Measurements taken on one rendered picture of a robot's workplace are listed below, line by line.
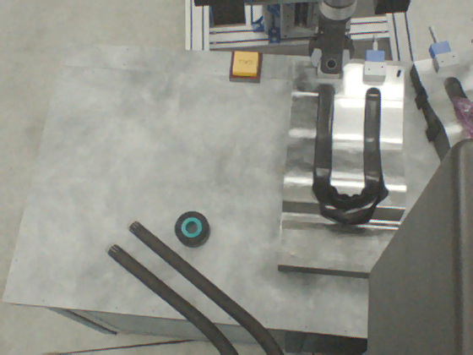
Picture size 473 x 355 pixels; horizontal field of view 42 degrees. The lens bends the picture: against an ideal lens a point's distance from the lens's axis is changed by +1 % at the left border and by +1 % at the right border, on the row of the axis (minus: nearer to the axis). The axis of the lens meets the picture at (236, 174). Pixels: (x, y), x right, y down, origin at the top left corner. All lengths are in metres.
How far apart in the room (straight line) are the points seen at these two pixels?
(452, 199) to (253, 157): 1.31
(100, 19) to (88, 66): 1.11
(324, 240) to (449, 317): 1.18
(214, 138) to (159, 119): 0.15
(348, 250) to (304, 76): 0.43
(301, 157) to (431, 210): 1.16
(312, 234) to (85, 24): 1.71
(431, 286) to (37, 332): 2.18
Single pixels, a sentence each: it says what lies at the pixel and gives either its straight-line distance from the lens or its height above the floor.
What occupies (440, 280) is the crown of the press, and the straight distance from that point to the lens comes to 0.21.
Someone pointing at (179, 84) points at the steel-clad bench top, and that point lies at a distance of 1.61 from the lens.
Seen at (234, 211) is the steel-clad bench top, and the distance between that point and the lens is 1.46.
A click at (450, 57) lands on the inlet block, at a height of 0.88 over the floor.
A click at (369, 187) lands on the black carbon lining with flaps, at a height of 0.91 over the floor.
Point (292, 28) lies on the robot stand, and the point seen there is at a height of 0.37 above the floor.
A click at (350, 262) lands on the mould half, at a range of 1.37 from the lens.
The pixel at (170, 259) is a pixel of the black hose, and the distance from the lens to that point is 1.38.
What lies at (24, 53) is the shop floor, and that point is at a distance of 2.81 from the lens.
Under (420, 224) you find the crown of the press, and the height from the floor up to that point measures 1.96.
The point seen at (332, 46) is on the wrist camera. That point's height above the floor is 1.05.
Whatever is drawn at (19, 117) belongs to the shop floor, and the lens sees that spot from 2.66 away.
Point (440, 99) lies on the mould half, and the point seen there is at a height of 0.86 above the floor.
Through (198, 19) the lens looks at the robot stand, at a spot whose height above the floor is 0.23.
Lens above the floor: 2.18
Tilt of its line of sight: 68 degrees down
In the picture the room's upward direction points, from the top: 10 degrees counter-clockwise
